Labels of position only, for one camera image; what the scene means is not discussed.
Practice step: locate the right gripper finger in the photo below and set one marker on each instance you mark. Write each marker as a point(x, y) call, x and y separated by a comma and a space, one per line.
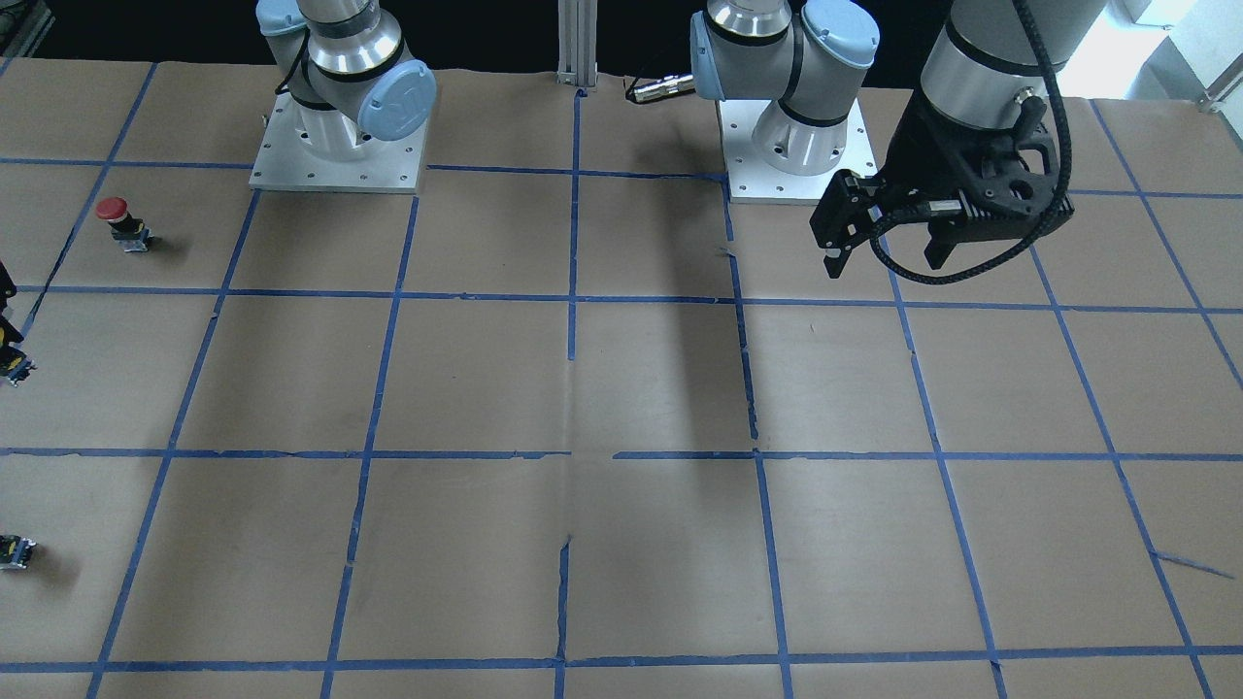
point(5, 311)

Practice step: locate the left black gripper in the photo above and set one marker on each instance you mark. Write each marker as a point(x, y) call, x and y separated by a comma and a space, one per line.
point(921, 148)

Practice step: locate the yellow push button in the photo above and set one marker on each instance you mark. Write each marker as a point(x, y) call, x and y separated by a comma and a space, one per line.
point(15, 364)

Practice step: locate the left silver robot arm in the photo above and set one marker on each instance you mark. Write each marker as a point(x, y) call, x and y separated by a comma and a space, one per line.
point(988, 58)

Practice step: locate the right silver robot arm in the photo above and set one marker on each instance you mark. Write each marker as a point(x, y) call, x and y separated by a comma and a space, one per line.
point(344, 111)

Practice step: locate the red push button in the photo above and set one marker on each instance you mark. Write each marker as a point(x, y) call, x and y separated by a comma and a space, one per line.
point(129, 232)

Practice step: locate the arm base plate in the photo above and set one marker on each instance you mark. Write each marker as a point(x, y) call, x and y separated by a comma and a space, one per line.
point(316, 151)
point(773, 160)

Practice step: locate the silver cable connector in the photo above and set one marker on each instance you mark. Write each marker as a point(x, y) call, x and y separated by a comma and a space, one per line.
point(667, 87)

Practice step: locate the aluminium profile post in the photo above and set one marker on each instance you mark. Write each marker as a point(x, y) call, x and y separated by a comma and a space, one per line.
point(576, 21)

